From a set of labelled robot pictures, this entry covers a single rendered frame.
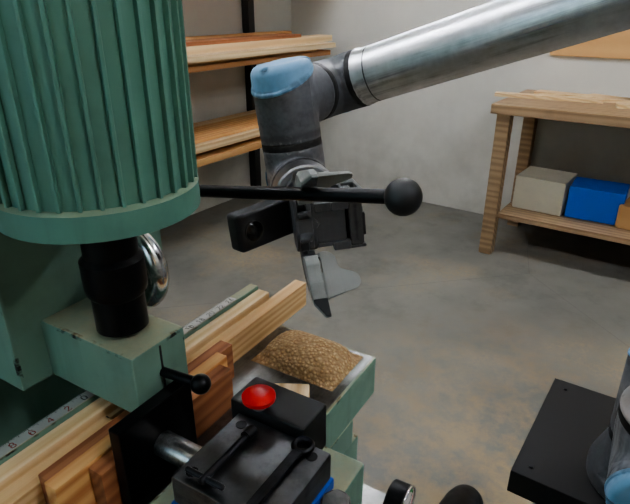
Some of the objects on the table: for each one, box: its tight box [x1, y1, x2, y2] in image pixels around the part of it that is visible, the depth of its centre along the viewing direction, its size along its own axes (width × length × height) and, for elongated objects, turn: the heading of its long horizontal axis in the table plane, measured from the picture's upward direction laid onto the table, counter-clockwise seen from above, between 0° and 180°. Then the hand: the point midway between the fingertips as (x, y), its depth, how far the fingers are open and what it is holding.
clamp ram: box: [108, 381, 202, 504], centre depth 52 cm, size 9×8×9 cm
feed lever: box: [199, 178, 423, 216], centre depth 61 cm, size 5×32×36 cm
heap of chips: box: [251, 330, 363, 392], centre depth 73 cm, size 8×12×3 cm
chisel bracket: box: [41, 298, 188, 412], centre depth 59 cm, size 7×14×8 cm, turn 59°
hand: (315, 252), depth 55 cm, fingers open, 14 cm apart
